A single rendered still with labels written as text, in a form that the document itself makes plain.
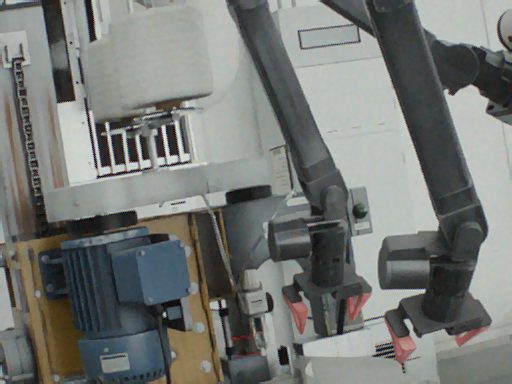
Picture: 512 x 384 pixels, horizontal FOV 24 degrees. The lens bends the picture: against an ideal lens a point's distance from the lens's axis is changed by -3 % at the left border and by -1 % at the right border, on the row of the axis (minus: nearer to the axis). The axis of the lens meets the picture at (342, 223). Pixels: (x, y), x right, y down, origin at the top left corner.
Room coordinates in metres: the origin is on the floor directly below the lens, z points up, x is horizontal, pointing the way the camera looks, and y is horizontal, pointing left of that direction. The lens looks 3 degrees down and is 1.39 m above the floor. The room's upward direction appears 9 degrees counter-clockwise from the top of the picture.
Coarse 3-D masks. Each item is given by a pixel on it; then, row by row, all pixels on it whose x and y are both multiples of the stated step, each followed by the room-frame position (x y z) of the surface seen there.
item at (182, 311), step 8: (152, 240) 2.06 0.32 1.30; (160, 240) 2.01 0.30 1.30; (168, 240) 1.97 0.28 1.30; (168, 304) 2.01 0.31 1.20; (176, 304) 1.98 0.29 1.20; (184, 304) 1.96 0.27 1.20; (168, 312) 1.95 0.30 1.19; (176, 312) 1.96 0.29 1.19; (184, 312) 1.96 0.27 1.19; (168, 320) 2.05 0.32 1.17; (176, 320) 2.00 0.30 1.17; (184, 320) 1.96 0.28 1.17; (176, 328) 2.01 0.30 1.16; (184, 328) 1.96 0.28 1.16
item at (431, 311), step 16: (432, 288) 1.63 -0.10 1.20; (400, 304) 1.68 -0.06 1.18; (416, 304) 1.67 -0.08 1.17; (432, 304) 1.64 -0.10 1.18; (448, 304) 1.63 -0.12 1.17; (464, 304) 1.67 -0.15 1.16; (416, 320) 1.65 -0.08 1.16; (432, 320) 1.66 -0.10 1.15; (448, 320) 1.65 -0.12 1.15; (464, 320) 1.66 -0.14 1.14; (416, 336) 1.65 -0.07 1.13
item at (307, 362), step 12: (300, 360) 2.20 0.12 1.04; (312, 360) 2.17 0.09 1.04; (324, 360) 2.15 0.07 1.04; (336, 360) 2.12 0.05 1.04; (348, 360) 2.10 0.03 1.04; (360, 360) 2.08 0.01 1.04; (372, 360) 2.06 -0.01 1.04; (384, 360) 2.03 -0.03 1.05; (396, 360) 1.98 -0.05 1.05; (312, 372) 2.18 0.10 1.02; (324, 372) 2.15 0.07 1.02; (336, 372) 2.13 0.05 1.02; (348, 372) 2.10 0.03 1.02; (360, 372) 2.08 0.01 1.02; (372, 372) 2.06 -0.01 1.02; (384, 372) 2.03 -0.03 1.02; (396, 372) 1.99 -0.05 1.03
